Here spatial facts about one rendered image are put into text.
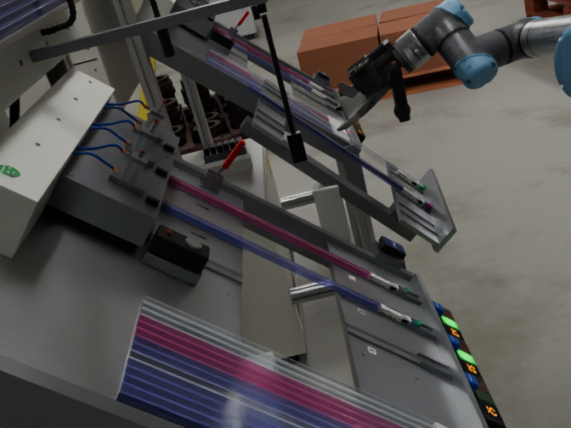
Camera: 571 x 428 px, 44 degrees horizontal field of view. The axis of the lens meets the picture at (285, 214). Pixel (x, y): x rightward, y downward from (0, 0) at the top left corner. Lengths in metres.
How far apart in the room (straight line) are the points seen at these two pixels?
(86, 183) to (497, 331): 1.77
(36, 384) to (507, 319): 2.01
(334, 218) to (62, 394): 1.06
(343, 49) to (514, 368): 3.06
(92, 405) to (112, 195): 0.34
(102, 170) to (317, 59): 4.01
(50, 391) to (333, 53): 4.36
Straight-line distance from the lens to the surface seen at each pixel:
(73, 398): 0.70
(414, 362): 1.14
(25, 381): 0.70
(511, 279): 2.73
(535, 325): 2.49
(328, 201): 1.63
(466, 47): 1.48
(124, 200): 0.95
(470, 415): 1.10
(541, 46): 1.47
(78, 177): 0.95
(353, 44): 4.90
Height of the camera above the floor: 1.47
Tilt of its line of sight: 24 degrees down
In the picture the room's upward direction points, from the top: 15 degrees counter-clockwise
